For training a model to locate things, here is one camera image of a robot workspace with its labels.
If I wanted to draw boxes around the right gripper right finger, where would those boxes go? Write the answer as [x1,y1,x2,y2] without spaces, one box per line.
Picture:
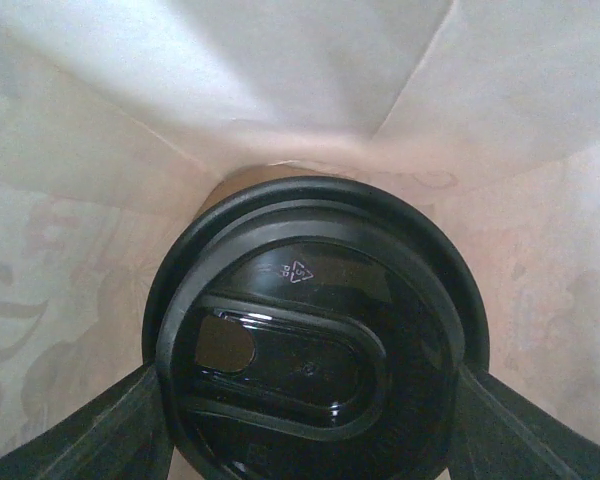
[448,366,600,479]

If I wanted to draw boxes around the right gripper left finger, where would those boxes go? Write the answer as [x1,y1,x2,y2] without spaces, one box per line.
[0,364,173,479]

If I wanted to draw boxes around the black plastic cup lid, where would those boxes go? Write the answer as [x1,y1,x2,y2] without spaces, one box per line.
[142,176,489,479]

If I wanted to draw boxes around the cream bear paper bag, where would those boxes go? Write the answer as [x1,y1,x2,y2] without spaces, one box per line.
[0,1,600,457]

